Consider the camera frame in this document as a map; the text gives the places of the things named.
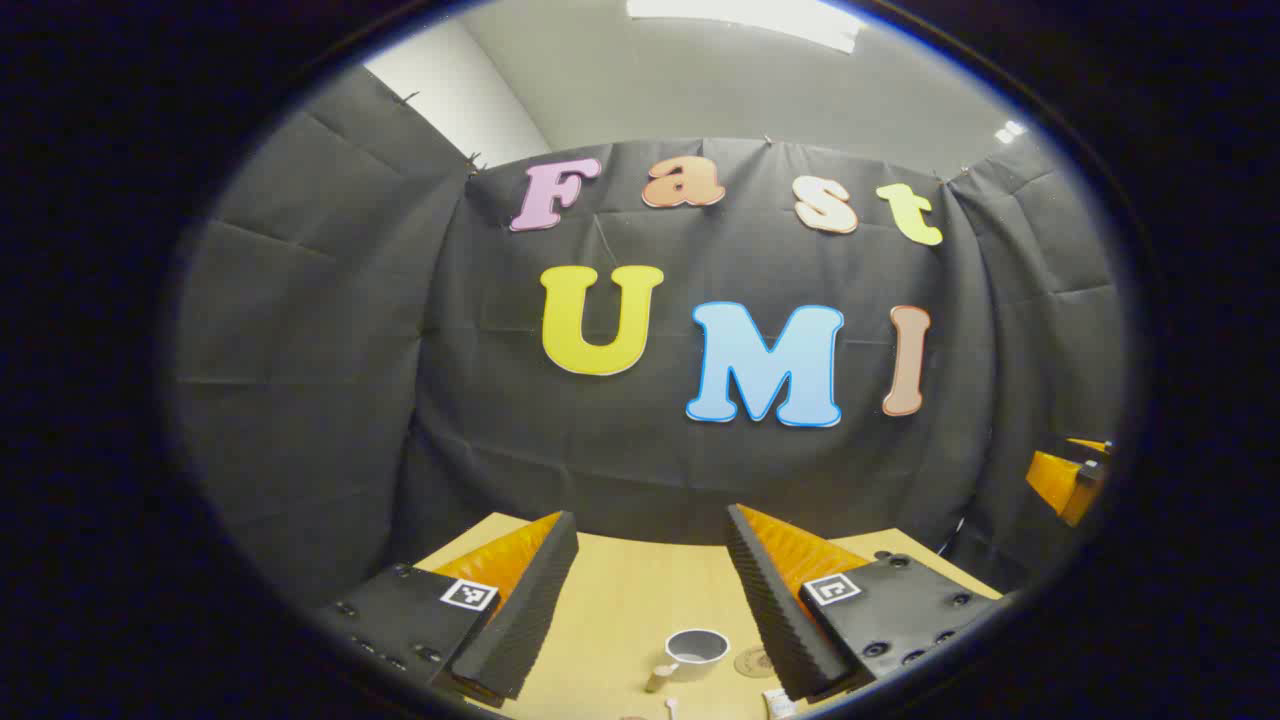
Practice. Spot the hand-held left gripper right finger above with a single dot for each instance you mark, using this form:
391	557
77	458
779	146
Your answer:
770	610

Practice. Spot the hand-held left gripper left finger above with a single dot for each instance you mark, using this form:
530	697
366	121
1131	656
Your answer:
530	610

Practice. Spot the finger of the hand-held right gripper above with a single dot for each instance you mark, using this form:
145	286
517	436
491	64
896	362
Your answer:
1050	480

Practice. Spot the round cork coaster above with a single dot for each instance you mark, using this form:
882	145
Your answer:
750	662

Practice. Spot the white toothpaste tube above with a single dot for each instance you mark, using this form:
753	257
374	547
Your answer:
778	704

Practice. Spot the light wooden desktop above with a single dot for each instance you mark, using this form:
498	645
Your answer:
625	600

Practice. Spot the small ceiling light panel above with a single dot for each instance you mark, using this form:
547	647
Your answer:
1010	131

